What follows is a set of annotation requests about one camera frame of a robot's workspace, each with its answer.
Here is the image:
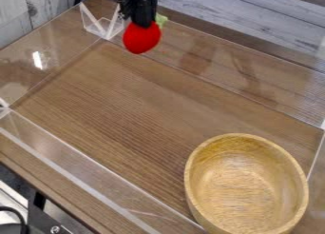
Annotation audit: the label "red plush strawberry toy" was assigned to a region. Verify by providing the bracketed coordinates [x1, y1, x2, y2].
[122, 13, 170, 54]

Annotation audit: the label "black metal bracket with bolt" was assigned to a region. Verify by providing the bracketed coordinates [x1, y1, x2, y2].
[27, 192, 74, 234]

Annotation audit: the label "clear acrylic enclosure walls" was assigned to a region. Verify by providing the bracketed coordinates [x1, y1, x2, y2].
[0, 10, 325, 234]

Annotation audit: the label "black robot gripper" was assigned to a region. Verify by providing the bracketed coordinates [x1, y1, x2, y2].
[118, 0, 158, 29]

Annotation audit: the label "oval wooden bowl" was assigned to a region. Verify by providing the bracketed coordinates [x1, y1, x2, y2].
[184, 133, 309, 234]

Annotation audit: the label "black cable lower left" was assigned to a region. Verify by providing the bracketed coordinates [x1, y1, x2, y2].
[0, 206, 31, 234]

